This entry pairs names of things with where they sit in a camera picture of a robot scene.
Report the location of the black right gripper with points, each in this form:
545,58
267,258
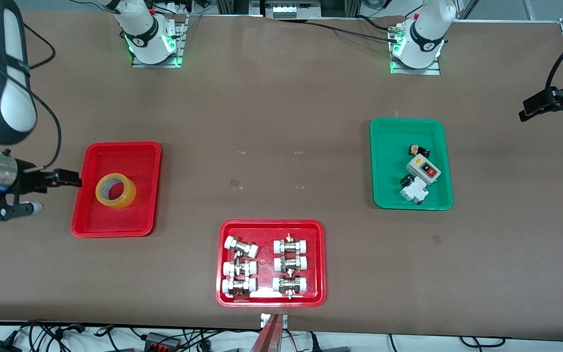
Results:
31,180

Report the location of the yellow packing tape roll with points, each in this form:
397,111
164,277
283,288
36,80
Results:
127,198

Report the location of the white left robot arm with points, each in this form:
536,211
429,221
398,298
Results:
421,39

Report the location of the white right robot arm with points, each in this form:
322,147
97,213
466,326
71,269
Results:
17,112

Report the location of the green plastic tray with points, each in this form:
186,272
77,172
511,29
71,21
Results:
389,166

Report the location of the red plastic tray with valves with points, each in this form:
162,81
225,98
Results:
267,264

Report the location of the small black brass connector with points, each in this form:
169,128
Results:
419,150

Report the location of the white circuit breaker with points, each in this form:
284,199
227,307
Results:
416,191

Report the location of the black cylindrical capacitor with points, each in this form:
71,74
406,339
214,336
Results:
405,180

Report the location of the black power adapter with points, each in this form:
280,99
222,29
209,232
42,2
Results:
0,346

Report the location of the black block orange connectors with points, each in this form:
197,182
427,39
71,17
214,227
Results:
162,340

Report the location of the metal valve white end caps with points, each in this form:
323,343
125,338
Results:
240,247
229,268
290,264
289,284
291,246
230,285

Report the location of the white power strip with plugs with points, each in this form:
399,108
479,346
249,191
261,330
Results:
184,6

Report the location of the small metal mounting plate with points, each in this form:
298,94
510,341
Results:
264,320

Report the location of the red aluminium bar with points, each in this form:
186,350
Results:
268,337

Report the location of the grey power strip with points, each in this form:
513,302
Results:
295,10

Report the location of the left arm aluminium base plate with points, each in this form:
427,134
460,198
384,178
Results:
438,68

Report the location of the grey switch box red button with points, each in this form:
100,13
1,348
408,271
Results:
421,168

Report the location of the right arm aluminium base plate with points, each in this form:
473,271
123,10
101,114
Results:
181,44

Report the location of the aluminium frame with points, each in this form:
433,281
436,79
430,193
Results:
237,7

